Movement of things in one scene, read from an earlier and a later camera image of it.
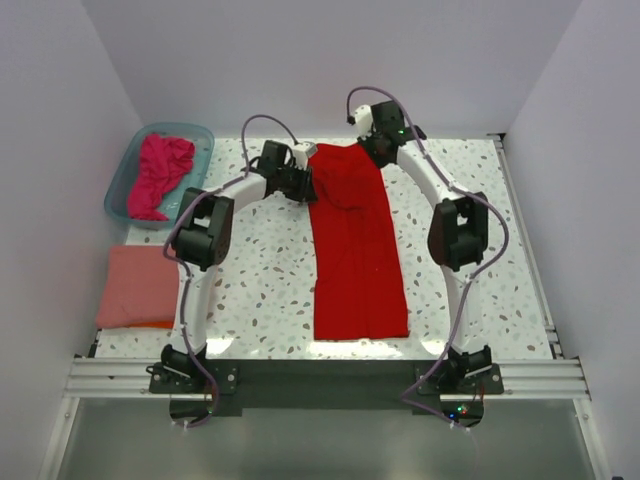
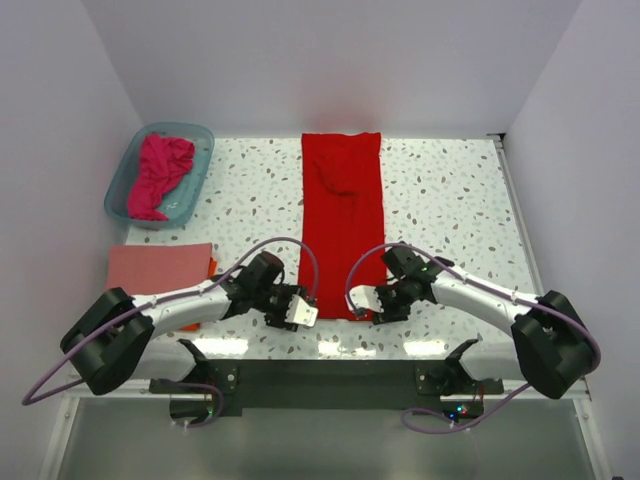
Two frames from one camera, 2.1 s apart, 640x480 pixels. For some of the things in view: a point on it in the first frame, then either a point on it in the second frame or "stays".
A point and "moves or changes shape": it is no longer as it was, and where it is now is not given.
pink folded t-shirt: [140, 286] stays
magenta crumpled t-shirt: [162, 163] stays
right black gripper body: [377, 151] → [388, 303]
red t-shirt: [358, 290] moves or changes shape
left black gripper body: [302, 185] → [279, 310]
